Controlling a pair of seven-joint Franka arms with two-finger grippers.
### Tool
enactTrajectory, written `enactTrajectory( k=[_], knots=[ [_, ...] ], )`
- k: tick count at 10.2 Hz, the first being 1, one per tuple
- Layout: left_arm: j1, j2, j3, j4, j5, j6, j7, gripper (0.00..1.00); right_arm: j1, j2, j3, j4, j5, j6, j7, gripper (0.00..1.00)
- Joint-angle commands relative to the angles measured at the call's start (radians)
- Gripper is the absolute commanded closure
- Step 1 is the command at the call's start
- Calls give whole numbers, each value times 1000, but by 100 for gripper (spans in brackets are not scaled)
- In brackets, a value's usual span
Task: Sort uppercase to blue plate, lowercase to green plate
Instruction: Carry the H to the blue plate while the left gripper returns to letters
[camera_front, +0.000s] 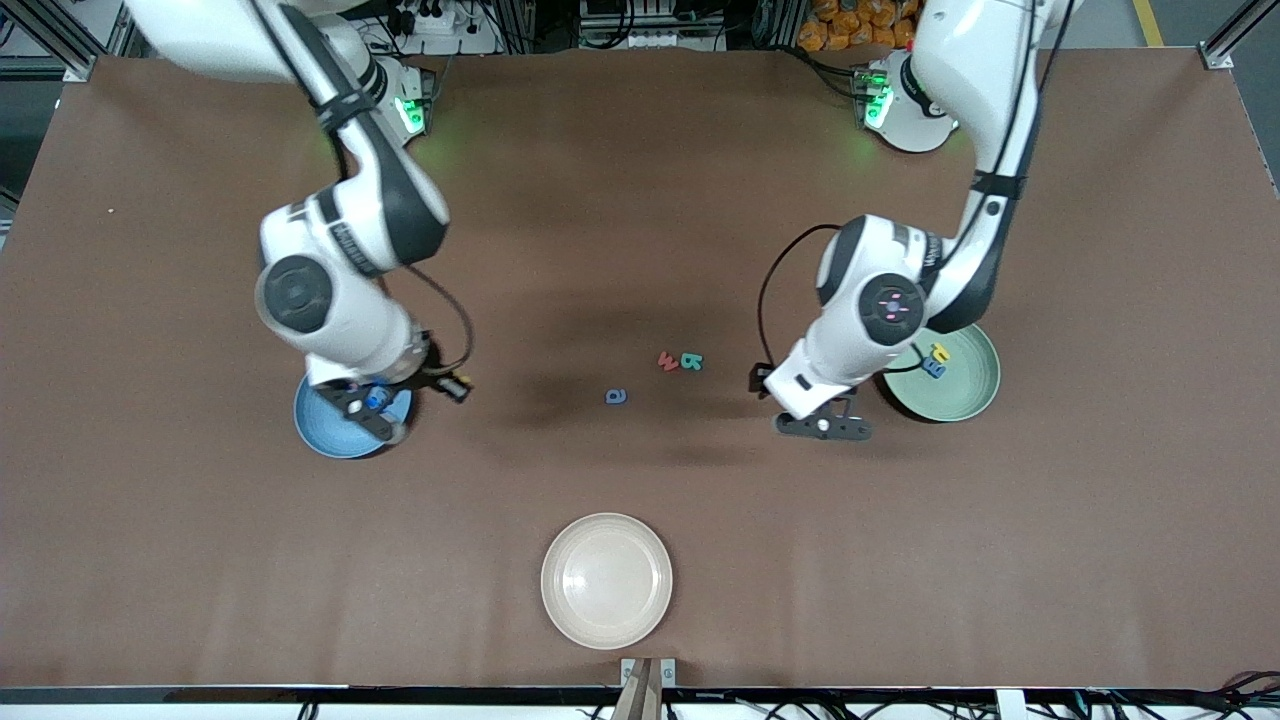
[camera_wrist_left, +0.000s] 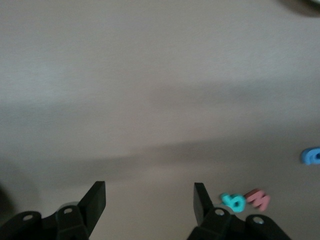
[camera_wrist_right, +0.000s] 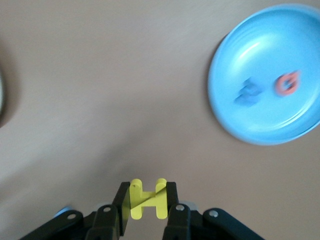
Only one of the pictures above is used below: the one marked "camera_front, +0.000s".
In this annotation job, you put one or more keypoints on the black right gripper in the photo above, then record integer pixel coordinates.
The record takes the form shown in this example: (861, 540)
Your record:
(433, 371)

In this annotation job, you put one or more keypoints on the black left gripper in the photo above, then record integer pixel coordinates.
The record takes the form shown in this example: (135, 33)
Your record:
(762, 380)

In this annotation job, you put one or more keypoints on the blue foam letter W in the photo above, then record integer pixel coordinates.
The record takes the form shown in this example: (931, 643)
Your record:
(376, 399)

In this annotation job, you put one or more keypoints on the blue foam letter e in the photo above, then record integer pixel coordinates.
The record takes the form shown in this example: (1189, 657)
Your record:
(934, 370)

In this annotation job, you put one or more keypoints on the blue foam letter a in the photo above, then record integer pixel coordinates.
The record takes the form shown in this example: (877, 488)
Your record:
(624, 397)

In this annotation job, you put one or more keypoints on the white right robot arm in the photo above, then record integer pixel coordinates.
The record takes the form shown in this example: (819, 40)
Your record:
(200, 40)

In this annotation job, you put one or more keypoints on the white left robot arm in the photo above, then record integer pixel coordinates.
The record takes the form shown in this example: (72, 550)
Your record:
(980, 60)

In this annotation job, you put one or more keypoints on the blue plate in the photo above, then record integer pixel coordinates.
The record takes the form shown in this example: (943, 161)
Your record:
(330, 438)

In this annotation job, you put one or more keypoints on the green plate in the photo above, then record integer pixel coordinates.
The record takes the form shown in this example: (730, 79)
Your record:
(970, 392)

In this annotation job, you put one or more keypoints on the beige plate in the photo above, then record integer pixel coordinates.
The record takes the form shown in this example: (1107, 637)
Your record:
(606, 580)

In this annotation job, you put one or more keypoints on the teal foam letter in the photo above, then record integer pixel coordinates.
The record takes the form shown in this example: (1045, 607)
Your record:
(692, 360)

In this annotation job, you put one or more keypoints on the red foam letter m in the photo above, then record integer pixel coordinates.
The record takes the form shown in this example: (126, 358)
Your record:
(668, 361)

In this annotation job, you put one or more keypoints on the brown table cover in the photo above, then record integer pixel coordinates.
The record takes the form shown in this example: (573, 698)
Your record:
(200, 560)

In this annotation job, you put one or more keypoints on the white power strip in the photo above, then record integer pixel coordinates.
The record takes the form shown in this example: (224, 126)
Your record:
(470, 38)

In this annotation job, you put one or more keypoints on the pile of orange objects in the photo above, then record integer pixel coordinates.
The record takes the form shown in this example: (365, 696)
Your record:
(850, 25)

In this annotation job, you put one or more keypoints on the silver metal bracket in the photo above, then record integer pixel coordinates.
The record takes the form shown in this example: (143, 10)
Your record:
(668, 670)

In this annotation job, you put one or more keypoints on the aluminium frame profile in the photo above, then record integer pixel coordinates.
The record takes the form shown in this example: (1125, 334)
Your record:
(1218, 55)
(80, 68)

